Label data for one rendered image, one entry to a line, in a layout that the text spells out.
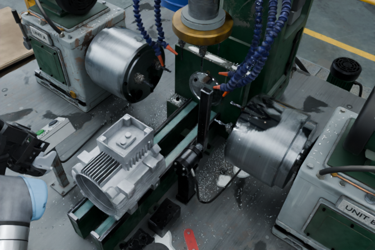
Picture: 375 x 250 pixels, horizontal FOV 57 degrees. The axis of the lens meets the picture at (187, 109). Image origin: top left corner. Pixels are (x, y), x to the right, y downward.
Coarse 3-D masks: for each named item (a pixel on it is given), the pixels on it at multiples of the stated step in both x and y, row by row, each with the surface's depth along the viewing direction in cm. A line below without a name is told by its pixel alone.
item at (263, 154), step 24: (264, 96) 105; (216, 120) 110; (240, 120) 100; (264, 120) 98; (288, 120) 97; (240, 144) 100; (264, 144) 97; (288, 144) 94; (240, 168) 107; (264, 168) 98; (288, 168) 95
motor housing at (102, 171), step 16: (96, 160) 93; (112, 160) 93; (160, 160) 100; (80, 176) 100; (96, 176) 90; (112, 176) 92; (128, 176) 94; (144, 176) 96; (96, 192) 104; (144, 192) 101; (112, 208) 100; (128, 208) 96
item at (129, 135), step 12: (120, 120) 98; (132, 120) 100; (108, 132) 96; (120, 132) 99; (132, 132) 99; (144, 132) 96; (108, 144) 96; (120, 144) 94; (132, 144) 96; (144, 144) 96; (120, 156) 90; (132, 156) 93
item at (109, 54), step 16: (112, 32) 125; (128, 32) 126; (96, 48) 123; (112, 48) 121; (128, 48) 119; (144, 48) 121; (96, 64) 123; (112, 64) 120; (128, 64) 118; (144, 64) 125; (160, 64) 128; (96, 80) 128; (112, 80) 121; (128, 80) 121; (128, 96) 126; (144, 96) 135
